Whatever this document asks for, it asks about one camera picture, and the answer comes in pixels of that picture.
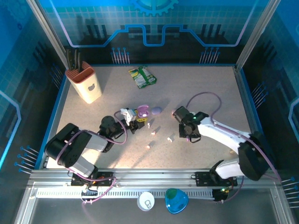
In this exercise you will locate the purple earbud case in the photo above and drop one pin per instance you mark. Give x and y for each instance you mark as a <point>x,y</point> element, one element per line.
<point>142,110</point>

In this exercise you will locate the lavender earbud case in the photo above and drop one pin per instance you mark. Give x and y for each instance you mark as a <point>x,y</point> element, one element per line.
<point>156,110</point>

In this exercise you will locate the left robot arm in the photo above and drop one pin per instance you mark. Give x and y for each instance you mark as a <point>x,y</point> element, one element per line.
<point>77,149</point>

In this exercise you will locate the green snack bag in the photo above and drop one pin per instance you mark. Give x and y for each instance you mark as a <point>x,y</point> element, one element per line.
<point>142,77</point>

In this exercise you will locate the beige knife block orange top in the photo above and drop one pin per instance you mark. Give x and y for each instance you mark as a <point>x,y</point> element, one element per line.
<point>87,86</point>

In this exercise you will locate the black controller box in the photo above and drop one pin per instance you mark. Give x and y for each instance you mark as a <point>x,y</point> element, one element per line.
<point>219,196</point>

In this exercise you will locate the blue triangular container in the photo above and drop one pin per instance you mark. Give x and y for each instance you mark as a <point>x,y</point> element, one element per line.
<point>176,201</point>

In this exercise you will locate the white can with pull tab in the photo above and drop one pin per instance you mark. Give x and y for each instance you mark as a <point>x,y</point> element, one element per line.
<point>146,201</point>

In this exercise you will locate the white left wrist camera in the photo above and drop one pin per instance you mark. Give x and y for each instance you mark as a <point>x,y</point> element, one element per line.
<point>128,114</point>

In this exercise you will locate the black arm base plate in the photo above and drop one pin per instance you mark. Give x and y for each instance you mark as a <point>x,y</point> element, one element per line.
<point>105,179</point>
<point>203,179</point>

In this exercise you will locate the aluminium rail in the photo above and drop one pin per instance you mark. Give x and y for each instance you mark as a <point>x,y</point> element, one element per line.
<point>154,175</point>

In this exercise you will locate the aluminium frame post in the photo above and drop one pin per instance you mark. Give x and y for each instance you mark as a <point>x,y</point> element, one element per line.
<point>46,32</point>
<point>254,32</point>

